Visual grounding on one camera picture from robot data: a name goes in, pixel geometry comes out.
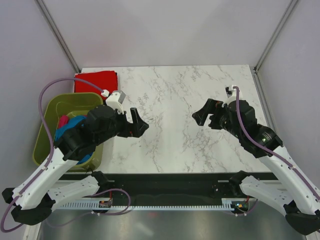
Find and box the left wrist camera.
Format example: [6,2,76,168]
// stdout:
[100,89,126,113]

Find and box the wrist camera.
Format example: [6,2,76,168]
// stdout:
[223,85,243,105]
[100,89,126,113]

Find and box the left aluminium frame post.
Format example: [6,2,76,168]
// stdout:
[34,0,81,73]

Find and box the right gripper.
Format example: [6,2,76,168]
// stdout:
[192,98,244,140]

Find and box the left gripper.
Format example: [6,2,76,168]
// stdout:
[95,107,149,146]

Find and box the blue t shirt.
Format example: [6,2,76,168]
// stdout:
[54,115,96,165]

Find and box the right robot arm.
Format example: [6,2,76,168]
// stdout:
[192,98,320,236]

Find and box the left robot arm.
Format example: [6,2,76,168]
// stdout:
[2,105,149,226]

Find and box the white slotted cable duct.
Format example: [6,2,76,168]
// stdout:
[58,198,250,211]

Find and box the aluminium frame post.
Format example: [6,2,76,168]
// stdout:
[252,0,300,73]
[34,0,81,73]

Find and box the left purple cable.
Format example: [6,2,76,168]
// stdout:
[0,77,108,232]

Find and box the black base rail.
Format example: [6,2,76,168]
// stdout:
[57,171,278,207]

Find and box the pink t shirt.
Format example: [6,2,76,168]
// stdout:
[57,115,69,129]

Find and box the olive green plastic bin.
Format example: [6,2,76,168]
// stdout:
[32,92,103,172]

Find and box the right aluminium frame post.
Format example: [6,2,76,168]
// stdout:
[252,0,300,73]

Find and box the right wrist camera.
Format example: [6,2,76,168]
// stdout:
[223,85,243,105]

